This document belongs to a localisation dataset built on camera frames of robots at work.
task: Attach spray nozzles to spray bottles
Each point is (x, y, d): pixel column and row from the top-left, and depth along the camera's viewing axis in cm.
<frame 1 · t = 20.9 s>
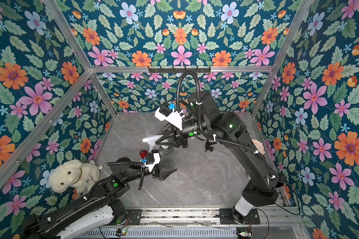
left hand: (173, 160, 61), fingers open
right hand: (161, 131, 51), fingers open
cream plush teddy bear: (73, 174, 74), point 17 cm above the table

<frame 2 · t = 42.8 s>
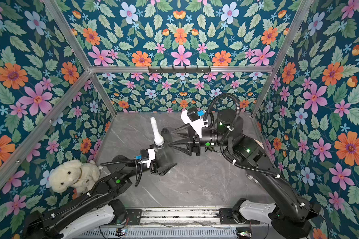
left hand: (171, 154, 58), fingers open
right hand: (175, 132, 49), fingers open
the named things where they were.

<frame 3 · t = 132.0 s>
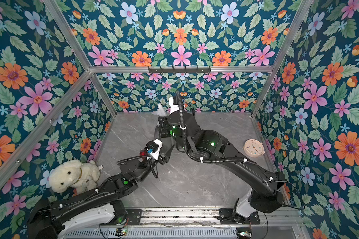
left hand: (167, 140, 66), fingers open
right hand: (162, 115, 58), fingers closed
the named things where they were.

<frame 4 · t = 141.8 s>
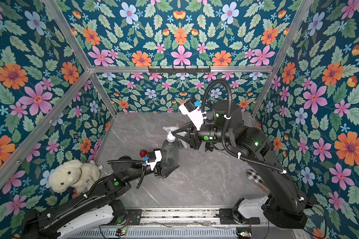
left hand: (175, 159, 59), fingers open
right hand: (177, 126, 50), fingers closed
the named things where they were.

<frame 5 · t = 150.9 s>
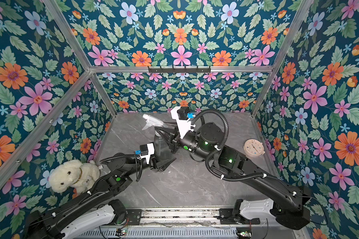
left hand: (171, 151, 58), fingers open
right hand: (160, 124, 50), fingers closed
the named things where they were.

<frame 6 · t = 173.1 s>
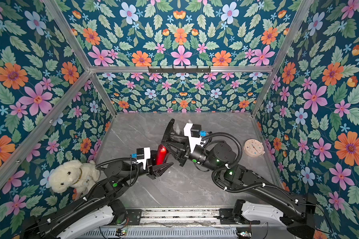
left hand: (169, 159, 57), fingers open
right hand: (168, 133, 49), fingers open
the named things where they were.

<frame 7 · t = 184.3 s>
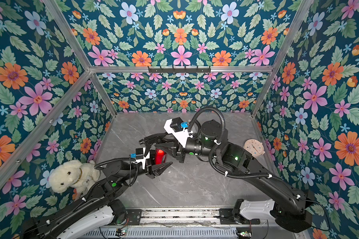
left hand: (169, 158, 57), fingers open
right hand: (161, 135, 50), fingers open
the named things where they were.

